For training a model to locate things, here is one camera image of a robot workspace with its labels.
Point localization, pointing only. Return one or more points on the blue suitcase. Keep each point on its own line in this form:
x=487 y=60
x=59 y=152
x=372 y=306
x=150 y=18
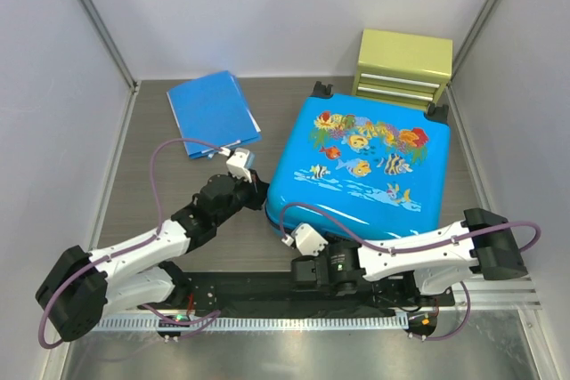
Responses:
x=375 y=167

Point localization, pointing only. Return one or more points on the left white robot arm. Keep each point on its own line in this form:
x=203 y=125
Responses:
x=82 y=287

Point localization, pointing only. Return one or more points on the white slotted cable duct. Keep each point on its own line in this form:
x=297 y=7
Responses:
x=145 y=322

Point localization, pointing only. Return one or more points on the right aluminium frame post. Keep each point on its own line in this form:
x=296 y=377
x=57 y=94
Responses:
x=483 y=16

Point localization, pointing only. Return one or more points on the left aluminium frame post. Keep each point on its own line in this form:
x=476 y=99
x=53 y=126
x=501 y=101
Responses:
x=108 y=42

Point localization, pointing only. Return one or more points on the olive green drawer box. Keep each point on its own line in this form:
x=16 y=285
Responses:
x=402 y=69

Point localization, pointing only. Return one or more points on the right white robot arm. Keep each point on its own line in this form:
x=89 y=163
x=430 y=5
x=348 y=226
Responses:
x=482 y=243

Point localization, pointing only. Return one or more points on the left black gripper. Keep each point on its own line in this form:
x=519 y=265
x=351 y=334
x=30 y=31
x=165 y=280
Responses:
x=256 y=189

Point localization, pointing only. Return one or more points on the aluminium frame post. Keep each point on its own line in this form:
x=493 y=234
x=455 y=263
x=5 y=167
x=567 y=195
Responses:
x=108 y=42
x=483 y=16

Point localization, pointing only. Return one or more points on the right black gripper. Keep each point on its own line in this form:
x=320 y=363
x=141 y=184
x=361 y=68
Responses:
x=311 y=258

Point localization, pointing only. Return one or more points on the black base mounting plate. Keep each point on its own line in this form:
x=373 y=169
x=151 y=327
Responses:
x=272 y=295

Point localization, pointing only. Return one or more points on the blue file folder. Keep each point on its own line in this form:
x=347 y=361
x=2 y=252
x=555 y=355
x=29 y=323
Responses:
x=212 y=110

